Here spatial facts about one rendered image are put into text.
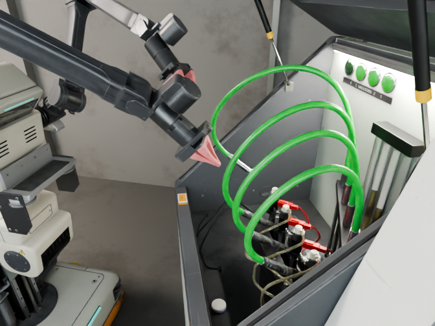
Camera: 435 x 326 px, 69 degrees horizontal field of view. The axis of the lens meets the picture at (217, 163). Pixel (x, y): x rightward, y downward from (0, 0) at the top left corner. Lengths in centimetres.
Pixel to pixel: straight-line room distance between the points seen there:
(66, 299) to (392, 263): 153
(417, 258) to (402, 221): 5
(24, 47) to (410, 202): 69
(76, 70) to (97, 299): 127
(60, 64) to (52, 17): 220
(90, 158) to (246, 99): 156
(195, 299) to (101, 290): 103
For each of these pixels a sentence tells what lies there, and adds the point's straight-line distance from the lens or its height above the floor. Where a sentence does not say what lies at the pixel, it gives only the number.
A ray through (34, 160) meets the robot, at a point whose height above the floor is 107.
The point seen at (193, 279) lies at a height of 95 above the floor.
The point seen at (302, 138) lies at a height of 134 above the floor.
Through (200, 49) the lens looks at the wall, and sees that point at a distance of 241.
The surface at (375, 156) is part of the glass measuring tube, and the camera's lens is 92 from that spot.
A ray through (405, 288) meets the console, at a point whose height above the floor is 123.
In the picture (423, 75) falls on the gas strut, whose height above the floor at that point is 149.
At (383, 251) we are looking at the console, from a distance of 55.
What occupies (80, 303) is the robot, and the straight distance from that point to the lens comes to 177.
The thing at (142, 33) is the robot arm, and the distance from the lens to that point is 100.
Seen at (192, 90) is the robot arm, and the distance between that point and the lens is 70.
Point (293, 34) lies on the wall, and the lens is 231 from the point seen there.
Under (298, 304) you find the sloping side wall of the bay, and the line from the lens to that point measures 61.
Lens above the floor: 158
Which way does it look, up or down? 29 degrees down
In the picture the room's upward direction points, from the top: straight up
